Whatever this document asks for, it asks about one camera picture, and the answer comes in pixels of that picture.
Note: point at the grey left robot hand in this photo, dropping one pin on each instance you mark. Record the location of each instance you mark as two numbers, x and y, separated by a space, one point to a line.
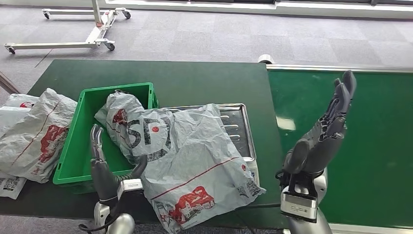
103 177

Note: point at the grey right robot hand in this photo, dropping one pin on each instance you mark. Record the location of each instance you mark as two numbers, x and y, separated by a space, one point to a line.
319 145

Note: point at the steel scale tray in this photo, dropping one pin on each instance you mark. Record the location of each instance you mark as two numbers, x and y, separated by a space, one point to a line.
237 129

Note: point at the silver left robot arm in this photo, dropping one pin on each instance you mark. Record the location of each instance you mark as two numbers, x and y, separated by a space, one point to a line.
121 224

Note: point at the green plastic crate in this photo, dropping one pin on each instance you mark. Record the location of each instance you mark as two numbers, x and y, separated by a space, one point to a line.
77 158

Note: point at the dark brown bar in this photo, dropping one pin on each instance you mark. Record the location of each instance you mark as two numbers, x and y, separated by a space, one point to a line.
8 84

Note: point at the dark green table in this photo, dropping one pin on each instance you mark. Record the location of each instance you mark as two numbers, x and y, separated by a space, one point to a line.
193 80

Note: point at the white electronic scale body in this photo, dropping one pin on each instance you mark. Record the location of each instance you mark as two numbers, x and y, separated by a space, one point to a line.
255 171

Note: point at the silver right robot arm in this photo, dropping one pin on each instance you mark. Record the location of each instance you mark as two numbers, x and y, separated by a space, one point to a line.
309 227

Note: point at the white package with QR code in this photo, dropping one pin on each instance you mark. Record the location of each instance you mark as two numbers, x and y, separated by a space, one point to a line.
11 185

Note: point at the white package with red logo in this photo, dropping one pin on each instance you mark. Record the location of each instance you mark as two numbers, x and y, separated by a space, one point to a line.
16 103

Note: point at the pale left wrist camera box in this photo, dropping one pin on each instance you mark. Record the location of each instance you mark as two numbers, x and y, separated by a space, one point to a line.
129 185

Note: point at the large grey package red print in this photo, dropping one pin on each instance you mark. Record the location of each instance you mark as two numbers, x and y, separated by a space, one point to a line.
35 139

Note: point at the grey package with black letters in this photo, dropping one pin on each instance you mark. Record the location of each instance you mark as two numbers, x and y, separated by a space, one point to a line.
193 155

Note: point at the green conveyor belt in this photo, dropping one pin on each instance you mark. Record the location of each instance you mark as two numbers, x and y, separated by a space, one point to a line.
380 129

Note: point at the white conveyor roller end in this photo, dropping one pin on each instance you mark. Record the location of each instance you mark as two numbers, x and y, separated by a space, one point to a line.
266 59

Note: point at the white wheeled stand frame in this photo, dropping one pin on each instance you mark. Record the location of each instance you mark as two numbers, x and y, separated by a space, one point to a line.
96 32

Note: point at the aluminium conveyor rail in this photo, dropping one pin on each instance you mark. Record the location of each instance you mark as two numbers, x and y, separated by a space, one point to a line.
338 68

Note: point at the grey package with red print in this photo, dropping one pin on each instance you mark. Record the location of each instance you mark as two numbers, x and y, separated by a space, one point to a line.
119 106

